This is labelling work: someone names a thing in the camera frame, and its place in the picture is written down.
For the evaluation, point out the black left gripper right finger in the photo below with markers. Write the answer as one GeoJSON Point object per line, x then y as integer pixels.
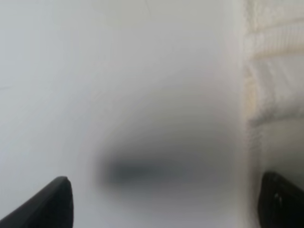
{"type": "Point", "coordinates": [280, 203]}

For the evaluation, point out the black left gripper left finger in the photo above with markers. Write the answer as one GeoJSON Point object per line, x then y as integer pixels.
{"type": "Point", "coordinates": [51, 207]}

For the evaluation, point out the cream white embossed towel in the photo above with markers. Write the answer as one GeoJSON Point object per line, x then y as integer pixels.
{"type": "Point", "coordinates": [273, 70]}

